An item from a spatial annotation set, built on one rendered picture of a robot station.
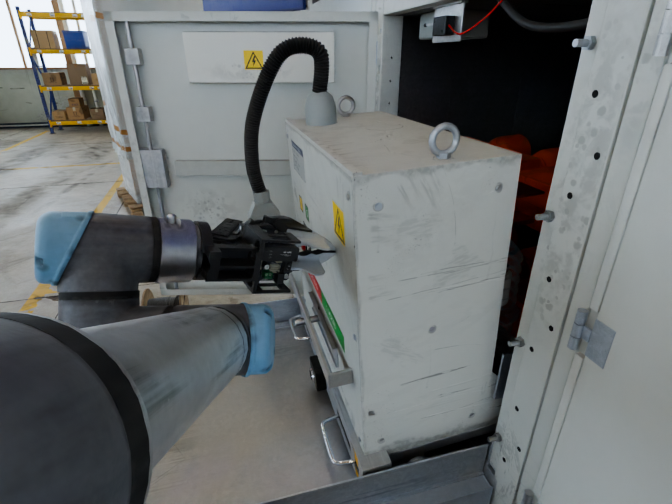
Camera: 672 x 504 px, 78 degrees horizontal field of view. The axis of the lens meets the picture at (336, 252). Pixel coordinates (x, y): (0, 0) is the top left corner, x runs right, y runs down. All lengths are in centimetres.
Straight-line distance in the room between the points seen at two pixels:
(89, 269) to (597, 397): 54
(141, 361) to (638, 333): 43
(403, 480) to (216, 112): 92
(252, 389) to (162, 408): 78
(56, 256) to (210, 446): 53
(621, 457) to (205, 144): 104
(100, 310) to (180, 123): 78
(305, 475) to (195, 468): 20
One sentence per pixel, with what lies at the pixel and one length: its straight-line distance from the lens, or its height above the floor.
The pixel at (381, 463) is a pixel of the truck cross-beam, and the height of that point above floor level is 90.
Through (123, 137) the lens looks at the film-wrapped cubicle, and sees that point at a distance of 467.
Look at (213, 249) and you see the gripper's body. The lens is 48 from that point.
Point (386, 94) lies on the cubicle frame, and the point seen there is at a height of 141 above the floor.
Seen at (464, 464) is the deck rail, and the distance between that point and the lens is 82.
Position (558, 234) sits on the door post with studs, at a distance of 57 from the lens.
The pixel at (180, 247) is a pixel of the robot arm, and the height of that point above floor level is 130.
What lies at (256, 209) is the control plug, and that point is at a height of 118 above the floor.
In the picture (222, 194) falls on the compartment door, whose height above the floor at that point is 114.
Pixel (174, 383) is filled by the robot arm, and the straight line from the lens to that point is 21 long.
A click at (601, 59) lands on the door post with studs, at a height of 148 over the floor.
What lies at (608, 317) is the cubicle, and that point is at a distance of 51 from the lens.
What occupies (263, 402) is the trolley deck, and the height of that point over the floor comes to 82.
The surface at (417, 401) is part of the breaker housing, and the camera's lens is 71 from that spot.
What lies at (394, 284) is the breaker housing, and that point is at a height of 121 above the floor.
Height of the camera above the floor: 148
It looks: 25 degrees down
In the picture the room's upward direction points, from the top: straight up
